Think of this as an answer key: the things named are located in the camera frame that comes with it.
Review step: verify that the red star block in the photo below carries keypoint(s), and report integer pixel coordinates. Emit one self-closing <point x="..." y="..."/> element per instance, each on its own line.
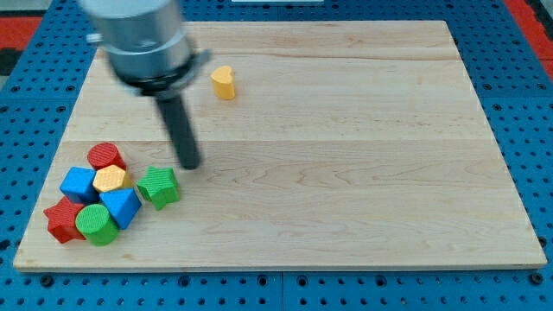
<point x="62" y="220"/>

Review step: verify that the green cylinder block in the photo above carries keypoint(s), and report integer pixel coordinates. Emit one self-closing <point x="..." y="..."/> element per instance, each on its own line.
<point x="95" y="223"/>

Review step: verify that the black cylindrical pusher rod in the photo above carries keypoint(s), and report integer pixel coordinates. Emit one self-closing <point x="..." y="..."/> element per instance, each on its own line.
<point x="175" y="118"/>

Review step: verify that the yellow heart block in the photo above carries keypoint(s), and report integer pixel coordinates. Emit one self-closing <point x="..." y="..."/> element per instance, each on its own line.
<point x="223" y="82"/>

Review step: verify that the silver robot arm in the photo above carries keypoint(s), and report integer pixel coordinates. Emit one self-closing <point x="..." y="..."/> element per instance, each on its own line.
<point x="149" y="50"/>

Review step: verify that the wooden board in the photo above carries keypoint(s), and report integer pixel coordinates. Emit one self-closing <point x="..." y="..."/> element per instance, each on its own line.
<point x="349" y="146"/>

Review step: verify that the yellow hexagon block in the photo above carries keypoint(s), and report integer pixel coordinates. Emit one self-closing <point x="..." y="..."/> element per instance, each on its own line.
<point x="111" y="178"/>

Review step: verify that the blue triangle block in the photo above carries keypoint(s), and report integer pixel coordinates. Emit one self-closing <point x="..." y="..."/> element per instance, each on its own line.
<point x="123" y="205"/>

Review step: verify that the green star block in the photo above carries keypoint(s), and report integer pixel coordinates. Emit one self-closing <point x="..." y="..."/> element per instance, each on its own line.
<point x="159" y="187"/>

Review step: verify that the blue cube block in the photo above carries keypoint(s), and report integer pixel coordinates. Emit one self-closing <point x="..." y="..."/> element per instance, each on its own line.
<point x="78" y="185"/>

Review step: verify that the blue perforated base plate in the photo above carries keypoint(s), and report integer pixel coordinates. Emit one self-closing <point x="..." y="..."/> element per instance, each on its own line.
<point x="508" y="75"/>

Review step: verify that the red cylinder block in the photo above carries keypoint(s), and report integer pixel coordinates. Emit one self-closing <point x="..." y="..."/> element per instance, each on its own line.
<point x="103" y="155"/>

